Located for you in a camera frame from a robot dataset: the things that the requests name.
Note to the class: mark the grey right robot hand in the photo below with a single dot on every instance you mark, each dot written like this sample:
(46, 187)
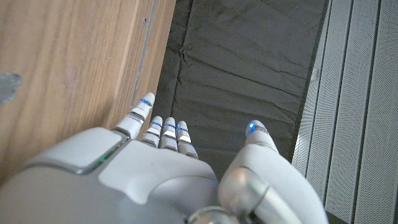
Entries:
(140, 186)

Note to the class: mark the black backdrop curtain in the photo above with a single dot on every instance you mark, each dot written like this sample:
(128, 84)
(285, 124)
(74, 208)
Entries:
(242, 62)

